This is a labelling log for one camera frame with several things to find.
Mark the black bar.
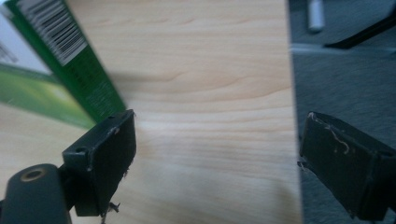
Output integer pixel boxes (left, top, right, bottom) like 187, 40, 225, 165
323, 8, 396, 50

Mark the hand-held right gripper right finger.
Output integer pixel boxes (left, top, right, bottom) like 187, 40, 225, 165
298, 111, 396, 222

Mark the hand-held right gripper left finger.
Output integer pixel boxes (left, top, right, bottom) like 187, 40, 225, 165
61, 108, 137, 217

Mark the green and white box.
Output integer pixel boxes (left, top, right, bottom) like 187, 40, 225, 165
0, 0, 127, 130

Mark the white cylindrical object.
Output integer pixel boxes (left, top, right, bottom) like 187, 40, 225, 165
307, 0, 326, 34

